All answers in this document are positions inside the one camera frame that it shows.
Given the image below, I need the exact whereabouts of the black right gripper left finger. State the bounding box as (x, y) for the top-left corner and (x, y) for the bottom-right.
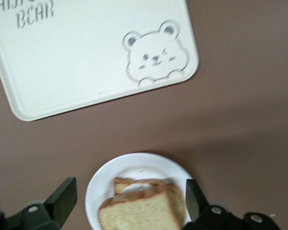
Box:
(8, 177), (77, 230)

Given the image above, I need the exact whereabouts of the white round plate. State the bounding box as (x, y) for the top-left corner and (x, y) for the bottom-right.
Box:
(84, 152), (195, 230)

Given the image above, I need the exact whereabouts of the cream bear print tray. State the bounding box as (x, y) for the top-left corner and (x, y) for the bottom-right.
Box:
(0, 0), (199, 123)

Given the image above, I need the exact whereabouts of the plain brown bread slice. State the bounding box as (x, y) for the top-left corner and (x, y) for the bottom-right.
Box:
(97, 184), (186, 230)

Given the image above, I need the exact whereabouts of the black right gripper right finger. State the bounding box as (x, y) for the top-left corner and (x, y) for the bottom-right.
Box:
(182, 179), (245, 230)

